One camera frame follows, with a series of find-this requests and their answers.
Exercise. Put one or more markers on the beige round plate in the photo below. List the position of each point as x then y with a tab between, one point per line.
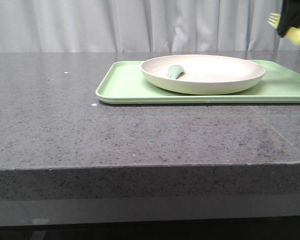
203	74

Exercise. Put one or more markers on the grey curtain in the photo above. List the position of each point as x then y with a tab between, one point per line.
101	26

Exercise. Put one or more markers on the yellow plastic fork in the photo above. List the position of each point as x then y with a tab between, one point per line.
293	33

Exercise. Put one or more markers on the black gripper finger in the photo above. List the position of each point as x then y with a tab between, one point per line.
289	17

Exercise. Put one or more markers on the light green tray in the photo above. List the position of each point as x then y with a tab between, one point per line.
124	84

